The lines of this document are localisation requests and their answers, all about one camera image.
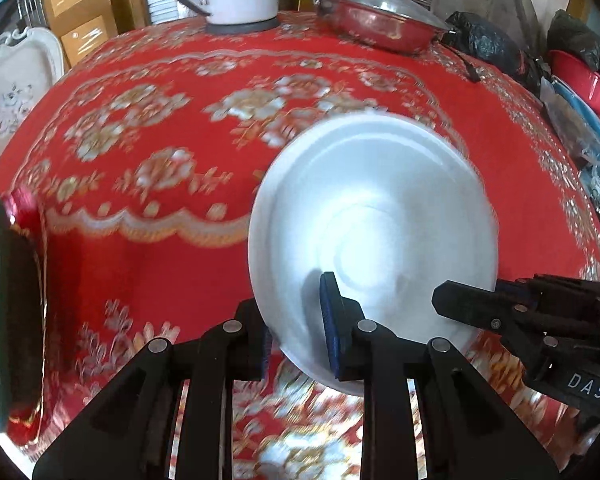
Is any clear plastic bag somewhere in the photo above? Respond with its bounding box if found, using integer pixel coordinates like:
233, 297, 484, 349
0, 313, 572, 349
540, 78, 600, 166

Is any black power cord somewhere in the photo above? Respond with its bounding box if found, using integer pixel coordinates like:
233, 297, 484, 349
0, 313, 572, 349
442, 41, 482, 84

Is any red plastic basin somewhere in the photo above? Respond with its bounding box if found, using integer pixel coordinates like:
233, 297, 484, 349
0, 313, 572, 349
548, 50, 600, 114

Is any white ceramic bowl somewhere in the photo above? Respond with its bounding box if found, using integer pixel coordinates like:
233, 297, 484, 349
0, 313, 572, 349
248, 112, 498, 396

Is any red floral tablecloth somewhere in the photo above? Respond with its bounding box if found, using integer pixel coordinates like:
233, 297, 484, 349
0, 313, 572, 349
0, 13, 600, 474

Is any white ornate chair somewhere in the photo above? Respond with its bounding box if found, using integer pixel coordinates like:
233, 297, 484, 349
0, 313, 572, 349
0, 27, 65, 157

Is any black plastic bag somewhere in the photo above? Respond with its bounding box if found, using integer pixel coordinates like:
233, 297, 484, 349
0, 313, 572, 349
442, 11, 542, 96

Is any red glass scalloped bowl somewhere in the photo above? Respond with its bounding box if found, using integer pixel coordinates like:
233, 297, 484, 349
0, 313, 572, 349
2, 185, 47, 446

